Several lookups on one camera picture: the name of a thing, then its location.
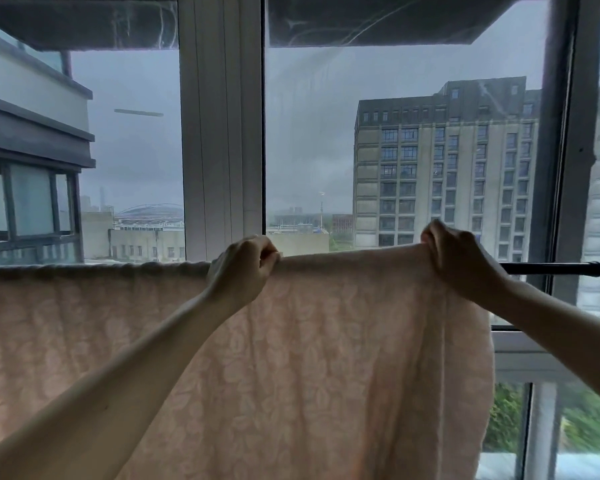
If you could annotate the pink leaf-patterned blanket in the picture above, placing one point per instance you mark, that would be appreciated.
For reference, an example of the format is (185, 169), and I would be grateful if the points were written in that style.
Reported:
(280, 364)

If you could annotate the person's left hand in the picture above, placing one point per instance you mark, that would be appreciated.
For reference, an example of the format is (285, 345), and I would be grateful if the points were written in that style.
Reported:
(240, 267)

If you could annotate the person's right fingers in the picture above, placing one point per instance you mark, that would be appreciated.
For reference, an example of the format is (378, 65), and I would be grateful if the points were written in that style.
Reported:
(432, 239)

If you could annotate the person's right hand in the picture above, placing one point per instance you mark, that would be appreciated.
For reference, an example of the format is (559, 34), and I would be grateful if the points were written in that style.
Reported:
(460, 259)

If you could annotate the person's right forearm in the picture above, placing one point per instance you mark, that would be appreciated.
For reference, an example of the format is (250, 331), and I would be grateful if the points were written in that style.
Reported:
(560, 329)

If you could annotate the black clothes rod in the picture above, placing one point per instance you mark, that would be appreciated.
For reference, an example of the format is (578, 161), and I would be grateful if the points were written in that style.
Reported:
(552, 268)

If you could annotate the person's left fingers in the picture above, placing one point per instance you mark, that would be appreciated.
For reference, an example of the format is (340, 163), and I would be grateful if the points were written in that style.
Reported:
(269, 254)

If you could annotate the tall grey apartment building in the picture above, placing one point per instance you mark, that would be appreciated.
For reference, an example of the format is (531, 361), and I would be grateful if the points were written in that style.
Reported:
(447, 169)

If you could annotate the neighbouring grey balcony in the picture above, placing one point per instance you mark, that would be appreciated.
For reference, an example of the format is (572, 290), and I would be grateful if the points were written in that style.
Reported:
(32, 154)

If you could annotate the person's left forearm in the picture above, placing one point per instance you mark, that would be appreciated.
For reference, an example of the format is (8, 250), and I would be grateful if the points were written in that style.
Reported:
(115, 389)

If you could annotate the white window frame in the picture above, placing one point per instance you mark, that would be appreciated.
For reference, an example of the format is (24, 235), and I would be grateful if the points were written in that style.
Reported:
(222, 124)

